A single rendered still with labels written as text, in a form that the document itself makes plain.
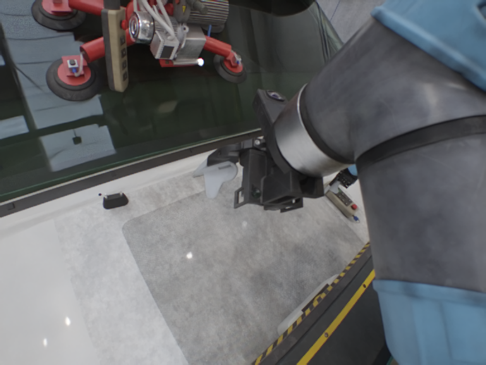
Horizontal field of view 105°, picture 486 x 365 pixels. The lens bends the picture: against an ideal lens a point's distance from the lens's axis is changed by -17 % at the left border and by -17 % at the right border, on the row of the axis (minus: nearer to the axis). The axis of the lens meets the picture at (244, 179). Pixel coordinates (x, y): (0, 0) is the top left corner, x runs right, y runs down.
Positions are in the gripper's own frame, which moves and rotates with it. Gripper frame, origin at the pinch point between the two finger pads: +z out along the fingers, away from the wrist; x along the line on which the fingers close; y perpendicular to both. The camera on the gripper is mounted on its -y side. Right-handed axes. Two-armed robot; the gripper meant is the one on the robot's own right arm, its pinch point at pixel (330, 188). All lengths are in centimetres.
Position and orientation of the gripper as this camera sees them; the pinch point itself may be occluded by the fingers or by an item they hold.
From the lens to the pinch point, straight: 121.6
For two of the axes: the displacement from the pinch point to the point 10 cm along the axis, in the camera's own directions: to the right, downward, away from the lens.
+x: 7.6, -3.1, 5.7
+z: -2.7, 6.4, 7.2
